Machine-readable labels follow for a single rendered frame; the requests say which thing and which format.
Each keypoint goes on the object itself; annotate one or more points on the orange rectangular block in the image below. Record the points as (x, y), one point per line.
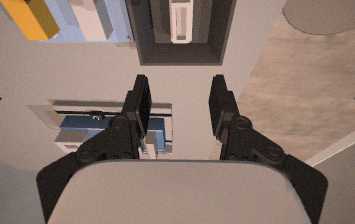
(33, 17)

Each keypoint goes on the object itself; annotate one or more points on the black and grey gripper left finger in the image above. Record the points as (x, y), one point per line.
(117, 141)

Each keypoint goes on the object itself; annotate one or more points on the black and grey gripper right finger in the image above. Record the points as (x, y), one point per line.
(240, 141)

